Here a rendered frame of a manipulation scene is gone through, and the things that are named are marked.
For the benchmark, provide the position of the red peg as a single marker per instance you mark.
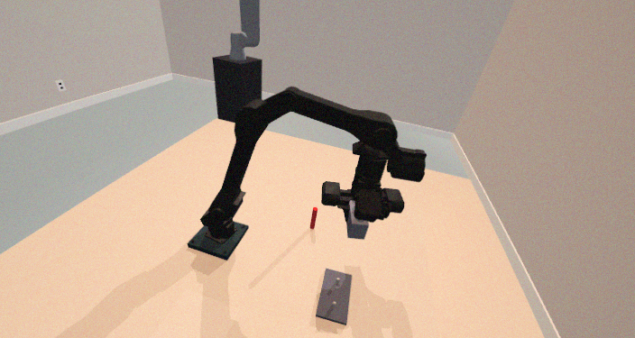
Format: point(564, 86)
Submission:
point(313, 218)

